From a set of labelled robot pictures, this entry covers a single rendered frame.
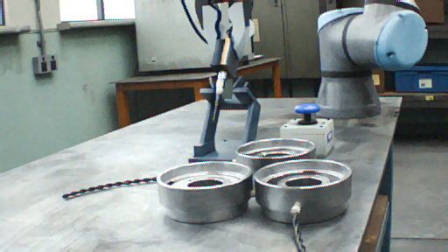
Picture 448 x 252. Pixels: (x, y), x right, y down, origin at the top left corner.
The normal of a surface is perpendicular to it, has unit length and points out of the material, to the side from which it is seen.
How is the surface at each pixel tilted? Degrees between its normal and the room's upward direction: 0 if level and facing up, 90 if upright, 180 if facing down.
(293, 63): 90
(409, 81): 90
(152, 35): 90
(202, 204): 90
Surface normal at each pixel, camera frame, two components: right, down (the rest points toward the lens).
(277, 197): -0.61, 0.19
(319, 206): 0.15, 0.18
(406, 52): 0.40, 0.26
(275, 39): -0.39, 0.20
